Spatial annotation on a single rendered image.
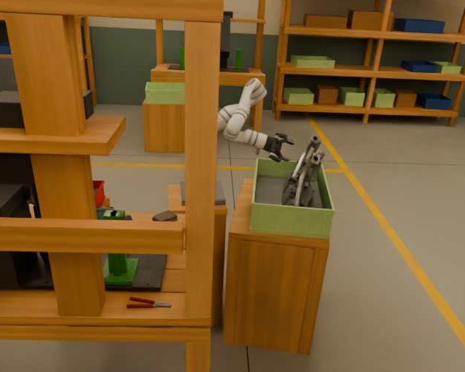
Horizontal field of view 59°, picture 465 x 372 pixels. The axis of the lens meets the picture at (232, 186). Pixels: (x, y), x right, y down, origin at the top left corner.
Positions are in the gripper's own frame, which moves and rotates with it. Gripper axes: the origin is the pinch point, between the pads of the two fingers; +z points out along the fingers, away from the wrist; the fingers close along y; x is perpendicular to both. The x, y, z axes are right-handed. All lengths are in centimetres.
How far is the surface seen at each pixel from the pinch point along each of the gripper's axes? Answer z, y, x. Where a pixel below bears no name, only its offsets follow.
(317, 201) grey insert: 30.2, -8.6, 31.1
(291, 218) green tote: 11.5, -29.3, 11.5
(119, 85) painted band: -197, 244, 460
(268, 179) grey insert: 5, 4, 55
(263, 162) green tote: -2, 14, 54
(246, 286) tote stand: 6, -64, 45
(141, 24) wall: -186, 321, 388
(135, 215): -62, -50, 22
